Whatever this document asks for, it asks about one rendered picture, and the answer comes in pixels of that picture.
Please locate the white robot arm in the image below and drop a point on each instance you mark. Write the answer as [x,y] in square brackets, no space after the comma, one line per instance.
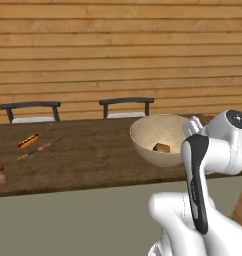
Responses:
[223,150]

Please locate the brown mushroom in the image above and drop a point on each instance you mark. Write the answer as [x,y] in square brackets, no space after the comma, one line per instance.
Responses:
[1,175]

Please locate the meat skewer on stick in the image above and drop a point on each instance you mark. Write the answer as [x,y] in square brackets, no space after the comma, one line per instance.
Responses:
[43,147]

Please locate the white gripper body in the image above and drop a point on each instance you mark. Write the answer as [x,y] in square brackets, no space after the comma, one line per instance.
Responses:
[193,126]

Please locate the brown bread piece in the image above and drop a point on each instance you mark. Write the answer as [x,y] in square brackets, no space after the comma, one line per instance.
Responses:
[161,147]

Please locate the hot dog with mustard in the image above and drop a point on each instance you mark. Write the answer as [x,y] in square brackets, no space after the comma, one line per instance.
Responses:
[28,141]

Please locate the dark chair with white seat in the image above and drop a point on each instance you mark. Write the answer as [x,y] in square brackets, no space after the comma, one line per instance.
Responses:
[29,105]
[126,100]

